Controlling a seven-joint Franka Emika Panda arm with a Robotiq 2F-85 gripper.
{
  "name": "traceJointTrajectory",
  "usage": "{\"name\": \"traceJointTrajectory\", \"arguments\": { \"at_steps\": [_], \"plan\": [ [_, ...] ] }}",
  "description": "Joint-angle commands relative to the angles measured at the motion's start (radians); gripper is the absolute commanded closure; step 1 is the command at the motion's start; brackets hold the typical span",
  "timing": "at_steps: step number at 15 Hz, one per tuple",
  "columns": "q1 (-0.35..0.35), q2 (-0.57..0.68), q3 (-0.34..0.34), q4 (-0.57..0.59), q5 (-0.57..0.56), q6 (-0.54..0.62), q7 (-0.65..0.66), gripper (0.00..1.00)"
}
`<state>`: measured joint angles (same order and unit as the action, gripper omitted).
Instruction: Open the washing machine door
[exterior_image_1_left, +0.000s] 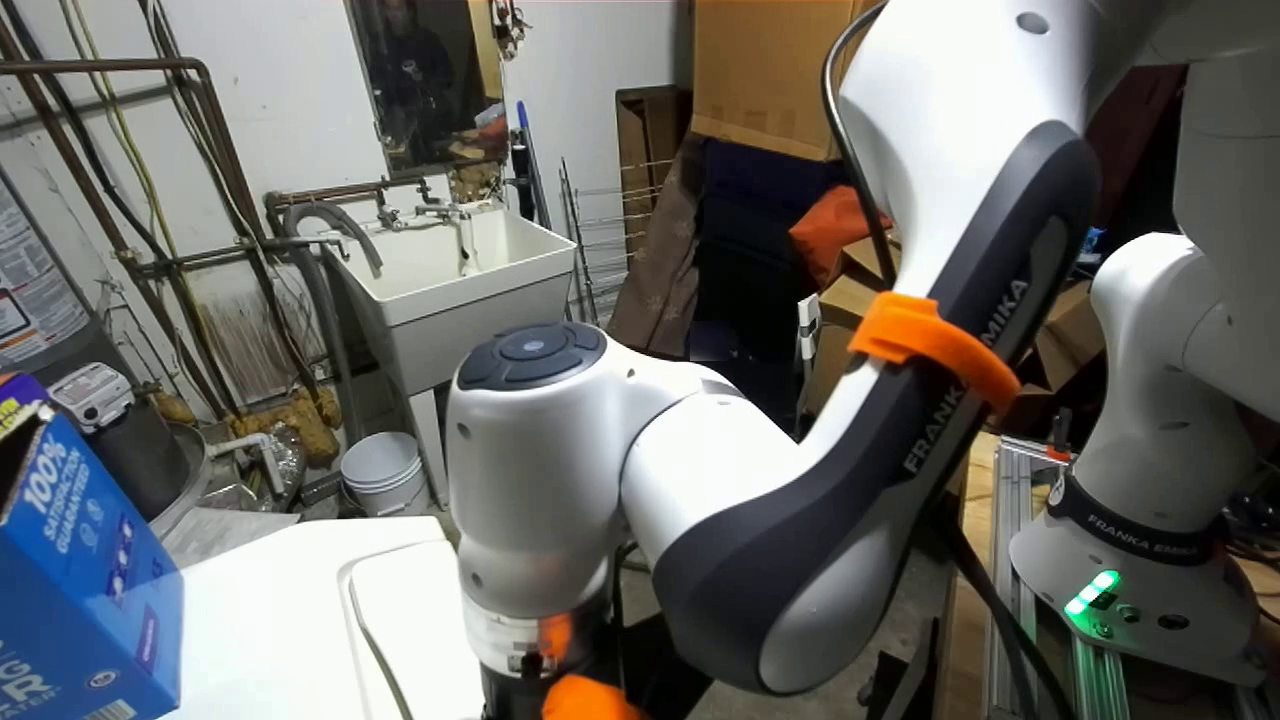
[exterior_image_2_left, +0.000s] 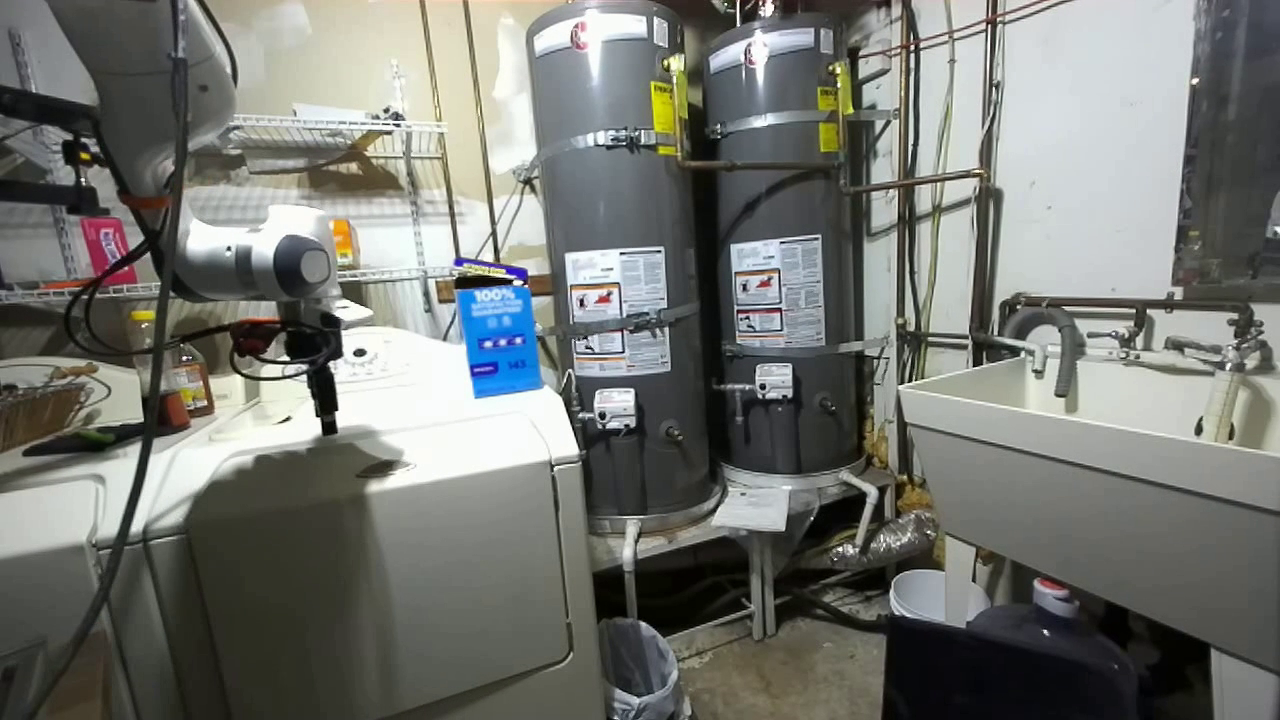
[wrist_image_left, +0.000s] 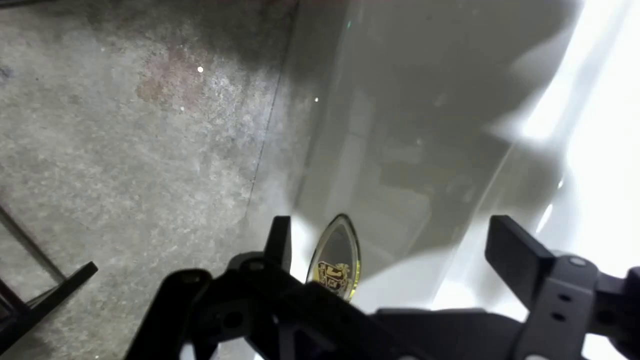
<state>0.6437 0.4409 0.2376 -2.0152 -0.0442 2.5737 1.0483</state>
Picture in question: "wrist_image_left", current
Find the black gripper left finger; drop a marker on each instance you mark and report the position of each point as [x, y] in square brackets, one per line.
[281, 241]

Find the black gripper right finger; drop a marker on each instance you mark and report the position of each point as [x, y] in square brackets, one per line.
[521, 257]

